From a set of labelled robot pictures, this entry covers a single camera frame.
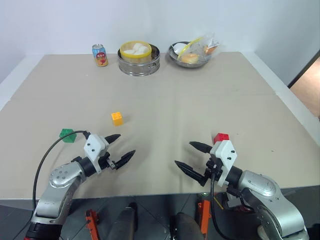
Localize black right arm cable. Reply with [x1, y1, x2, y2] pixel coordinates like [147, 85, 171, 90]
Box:
[209, 171, 232, 240]

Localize round steel bowl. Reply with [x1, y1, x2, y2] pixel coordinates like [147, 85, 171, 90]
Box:
[167, 41, 214, 69]

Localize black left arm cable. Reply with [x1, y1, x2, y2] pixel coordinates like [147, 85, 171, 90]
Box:
[31, 129, 91, 220]

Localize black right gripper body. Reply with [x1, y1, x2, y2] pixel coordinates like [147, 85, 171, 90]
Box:
[204, 154, 225, 187]

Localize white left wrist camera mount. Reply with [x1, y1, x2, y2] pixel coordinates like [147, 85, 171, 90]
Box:
[83, 134, 110, 174]

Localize yellow bamboo steamer basket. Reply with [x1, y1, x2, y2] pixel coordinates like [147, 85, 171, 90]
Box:
[119, 40, 153, 64]

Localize dark rounded shape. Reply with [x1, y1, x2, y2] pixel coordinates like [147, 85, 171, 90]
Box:
[169, 211, 202, 240]
[112, 201, 139, 240]

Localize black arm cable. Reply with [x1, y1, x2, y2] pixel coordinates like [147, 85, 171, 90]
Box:
[31, 129, 91, 220]
[209, 171, 232, 240]

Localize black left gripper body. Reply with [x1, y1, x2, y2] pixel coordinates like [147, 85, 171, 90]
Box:
[98, 151, 117, 172]

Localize red toy block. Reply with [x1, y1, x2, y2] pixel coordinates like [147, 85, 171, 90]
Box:
[212, 132, 230, 145]

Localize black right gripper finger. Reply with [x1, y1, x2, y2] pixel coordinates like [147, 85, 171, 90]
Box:
[188, 141, 213, 154]
[174, 160, 208, 188]

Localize round steel steamer pot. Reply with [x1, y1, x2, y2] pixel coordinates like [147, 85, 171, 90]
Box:
[117, 43, 161, 77]

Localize orange table clamp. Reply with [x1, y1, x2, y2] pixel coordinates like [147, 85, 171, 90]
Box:
[85, 209, 100, 240]
[196, 199, 211, 235]

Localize green toy block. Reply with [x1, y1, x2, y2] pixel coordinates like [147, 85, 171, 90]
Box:
[58, 128, 77, 144]

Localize yellow toy block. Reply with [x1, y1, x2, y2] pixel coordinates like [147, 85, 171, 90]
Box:
[110, 111, 125, 127]

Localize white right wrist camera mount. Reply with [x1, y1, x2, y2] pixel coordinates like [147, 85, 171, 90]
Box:
[209, 139, 238, 187]

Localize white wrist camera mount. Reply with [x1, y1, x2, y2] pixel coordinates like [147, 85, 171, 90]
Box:
[83, 134, 110, 174]
[209, 139, 238, 187]

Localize blue orange drink can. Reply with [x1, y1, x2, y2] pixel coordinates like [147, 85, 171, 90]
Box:
[91, 43, 109, 68]

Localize clear plastic zip bag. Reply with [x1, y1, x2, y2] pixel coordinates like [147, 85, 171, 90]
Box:
[176, 32, 222, 64]

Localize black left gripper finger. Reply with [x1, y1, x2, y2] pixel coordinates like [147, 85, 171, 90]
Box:
[104, 133, 122, 145]
[114, 149, 137, 171]

